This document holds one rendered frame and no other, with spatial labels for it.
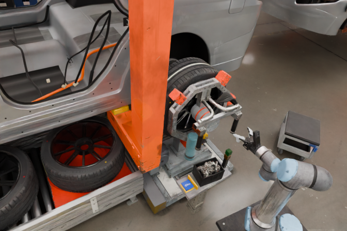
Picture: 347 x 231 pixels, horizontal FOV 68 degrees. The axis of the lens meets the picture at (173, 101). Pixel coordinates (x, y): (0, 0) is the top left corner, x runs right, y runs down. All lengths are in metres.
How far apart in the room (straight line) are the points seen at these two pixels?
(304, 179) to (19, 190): 1.77
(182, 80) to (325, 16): 2.76
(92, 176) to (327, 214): 2.11
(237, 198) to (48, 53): 2.20
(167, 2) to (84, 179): 1.42
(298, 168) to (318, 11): 3.01
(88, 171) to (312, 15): 3.43
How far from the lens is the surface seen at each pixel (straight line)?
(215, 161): 2.13
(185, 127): 2.19
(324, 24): 4.22
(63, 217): 2.15
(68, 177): 2.10
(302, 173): 1.39
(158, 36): 1.28
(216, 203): 2.54
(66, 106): 1.98
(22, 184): 2.15
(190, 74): 1.83
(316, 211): 2.89
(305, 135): 2.98
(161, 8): 1.23
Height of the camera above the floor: 2.18
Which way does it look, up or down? 40 degrees down
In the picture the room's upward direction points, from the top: 6 degrees clockwise
